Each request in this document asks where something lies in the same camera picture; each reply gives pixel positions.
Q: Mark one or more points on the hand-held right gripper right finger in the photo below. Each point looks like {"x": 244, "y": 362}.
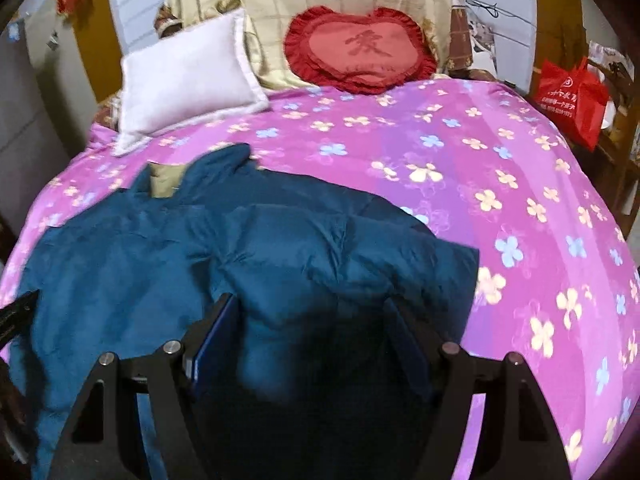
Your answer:
{"x": 407, "y": 345}

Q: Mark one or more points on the red shopping bag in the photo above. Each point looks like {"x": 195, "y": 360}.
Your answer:
{"x": 570, "y": 100}

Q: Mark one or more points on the wooden chair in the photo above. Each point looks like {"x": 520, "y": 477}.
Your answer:
{"x": 620, "y": 160}

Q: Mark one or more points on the pink floral bed sheet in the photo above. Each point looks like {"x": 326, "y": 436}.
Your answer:
{"x": 450, "y": 185}

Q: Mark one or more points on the white pillow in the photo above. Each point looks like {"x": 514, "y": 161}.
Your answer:
{"x": 185, "y": 75}

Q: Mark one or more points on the blue padded jacket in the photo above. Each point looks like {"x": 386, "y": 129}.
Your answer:
{"x": 275, "y": 240}

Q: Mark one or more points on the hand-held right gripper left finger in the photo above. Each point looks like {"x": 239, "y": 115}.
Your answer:
{"x": 215, "y": 340}

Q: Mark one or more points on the white slatted headboard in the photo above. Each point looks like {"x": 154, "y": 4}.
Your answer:
{"x": 135, "y": 10}

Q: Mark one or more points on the red heart-shaped pillow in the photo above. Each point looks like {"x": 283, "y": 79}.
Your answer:
{"x": 360, "y": 50}

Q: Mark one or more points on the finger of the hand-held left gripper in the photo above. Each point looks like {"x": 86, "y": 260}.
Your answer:
{"x": 17, "y": 315}

